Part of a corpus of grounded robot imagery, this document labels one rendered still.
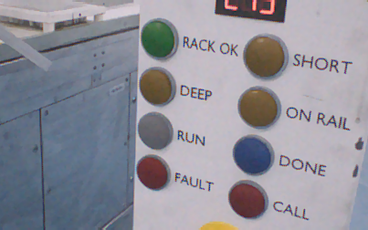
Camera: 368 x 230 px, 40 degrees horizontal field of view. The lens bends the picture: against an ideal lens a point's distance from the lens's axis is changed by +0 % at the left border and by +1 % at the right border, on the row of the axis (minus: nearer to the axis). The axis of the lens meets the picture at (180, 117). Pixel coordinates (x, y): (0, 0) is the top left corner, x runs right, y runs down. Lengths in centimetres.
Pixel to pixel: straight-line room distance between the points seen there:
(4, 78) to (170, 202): 83
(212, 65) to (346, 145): 11
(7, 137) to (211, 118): 98
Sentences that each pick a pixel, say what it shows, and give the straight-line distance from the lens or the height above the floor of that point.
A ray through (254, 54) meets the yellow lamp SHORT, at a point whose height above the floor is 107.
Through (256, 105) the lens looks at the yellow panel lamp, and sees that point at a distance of 34.
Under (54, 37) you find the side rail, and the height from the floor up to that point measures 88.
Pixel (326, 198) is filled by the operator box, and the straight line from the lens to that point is 36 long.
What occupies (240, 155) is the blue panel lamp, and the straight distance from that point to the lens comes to 36.
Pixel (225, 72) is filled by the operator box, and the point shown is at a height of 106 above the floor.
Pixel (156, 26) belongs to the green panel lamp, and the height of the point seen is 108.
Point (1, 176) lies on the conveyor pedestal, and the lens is 134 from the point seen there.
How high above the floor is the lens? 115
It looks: 20 degrees down
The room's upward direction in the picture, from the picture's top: 4 degrees clockwise
